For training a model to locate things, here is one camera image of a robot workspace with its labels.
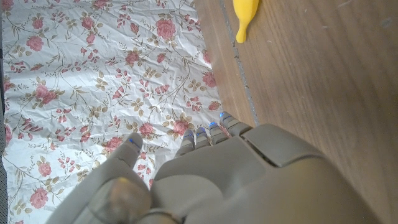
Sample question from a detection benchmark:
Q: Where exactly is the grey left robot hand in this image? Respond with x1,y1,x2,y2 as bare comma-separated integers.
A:
45,111,382,224

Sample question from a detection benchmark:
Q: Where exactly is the yellow toy banana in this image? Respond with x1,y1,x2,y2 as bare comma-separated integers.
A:
233,0,260,44

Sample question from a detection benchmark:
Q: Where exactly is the floral backdrop cloth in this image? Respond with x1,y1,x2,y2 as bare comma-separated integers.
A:
0,0,223,224

